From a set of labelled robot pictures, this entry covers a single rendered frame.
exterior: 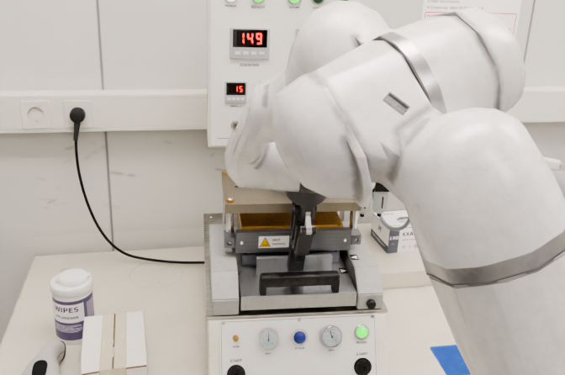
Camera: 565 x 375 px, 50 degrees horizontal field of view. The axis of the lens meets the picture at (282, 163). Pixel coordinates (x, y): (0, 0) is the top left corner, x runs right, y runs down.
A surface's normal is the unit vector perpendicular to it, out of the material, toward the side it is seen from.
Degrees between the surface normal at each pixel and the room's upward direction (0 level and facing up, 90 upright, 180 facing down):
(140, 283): 0
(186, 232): 90
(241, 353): 65
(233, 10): 90
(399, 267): 0
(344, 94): 47
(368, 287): 41
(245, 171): 116
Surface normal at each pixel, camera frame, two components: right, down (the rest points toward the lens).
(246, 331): 0.14, -0.09
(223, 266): 0.04, -0.94
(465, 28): 0.00, -0.70
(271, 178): -0.05, 0.66
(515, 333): -0.40, 0.28
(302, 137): -0.58, 0.21
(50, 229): 0.19, 0.34
